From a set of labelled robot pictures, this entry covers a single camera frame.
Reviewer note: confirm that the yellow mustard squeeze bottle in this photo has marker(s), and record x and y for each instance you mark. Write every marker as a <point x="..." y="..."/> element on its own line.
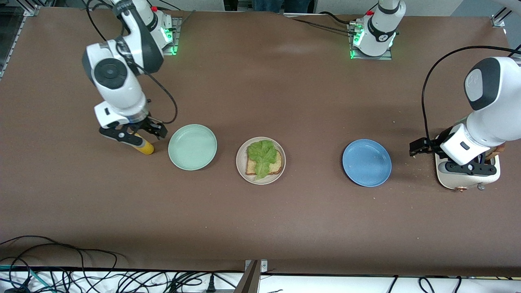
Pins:
<point x="146" y="148"/>

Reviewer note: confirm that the aluminium profile bar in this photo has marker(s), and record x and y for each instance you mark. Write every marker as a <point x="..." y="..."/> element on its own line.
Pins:
<point x="250" y="280"/>

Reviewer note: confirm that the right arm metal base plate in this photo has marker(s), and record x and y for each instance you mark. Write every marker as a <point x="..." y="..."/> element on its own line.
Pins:
<point x="178" y="40"/>

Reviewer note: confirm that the black power plug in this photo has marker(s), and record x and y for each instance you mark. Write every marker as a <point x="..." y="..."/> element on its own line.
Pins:
<point x="211" y="285"/>

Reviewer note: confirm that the beige plate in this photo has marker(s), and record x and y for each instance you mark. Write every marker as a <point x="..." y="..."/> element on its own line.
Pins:
<point x="241" y="162"/>

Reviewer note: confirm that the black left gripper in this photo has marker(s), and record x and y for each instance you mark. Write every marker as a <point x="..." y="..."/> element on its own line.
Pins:
<point x="433" y="145"/>

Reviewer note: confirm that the white toaster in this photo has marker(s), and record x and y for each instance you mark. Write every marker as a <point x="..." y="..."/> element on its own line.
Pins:
<point x="468" y="182"/>

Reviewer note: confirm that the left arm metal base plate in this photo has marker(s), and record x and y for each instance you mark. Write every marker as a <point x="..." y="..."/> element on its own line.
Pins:
<point x="368" y="57"/>

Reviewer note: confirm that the aluminium frame corner bracket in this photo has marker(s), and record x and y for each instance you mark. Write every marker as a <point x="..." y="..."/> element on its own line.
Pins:
<point x="498" y="19"/>

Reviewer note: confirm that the blue plate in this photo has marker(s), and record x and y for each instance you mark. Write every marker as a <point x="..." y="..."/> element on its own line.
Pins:
<point x="366" y="162"/>

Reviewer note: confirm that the toasted bread slice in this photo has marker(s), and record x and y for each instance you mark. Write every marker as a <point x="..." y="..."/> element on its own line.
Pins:
<point x="497" y="151"/>
<point x="274" y="167"/>

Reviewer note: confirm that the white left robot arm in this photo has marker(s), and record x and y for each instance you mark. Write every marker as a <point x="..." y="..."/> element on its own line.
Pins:
<point x="488" y="106"/>

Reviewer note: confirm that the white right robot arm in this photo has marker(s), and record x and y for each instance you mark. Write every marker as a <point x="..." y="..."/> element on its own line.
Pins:
<point x="118" y="81"/>

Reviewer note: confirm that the aluminium frame rack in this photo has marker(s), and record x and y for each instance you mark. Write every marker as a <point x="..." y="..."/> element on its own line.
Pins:
<point x="31" y="10"/>

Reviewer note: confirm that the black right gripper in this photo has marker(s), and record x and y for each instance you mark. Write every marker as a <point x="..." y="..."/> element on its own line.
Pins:
<point x="147" y="124"/>

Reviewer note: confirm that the pale green plate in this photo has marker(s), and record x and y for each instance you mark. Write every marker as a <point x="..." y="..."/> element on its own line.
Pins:
<point x="191" y="147"/>

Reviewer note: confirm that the green lettuce leaf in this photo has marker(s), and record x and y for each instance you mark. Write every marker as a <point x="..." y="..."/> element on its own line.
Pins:
<point x="262" y="156"/>

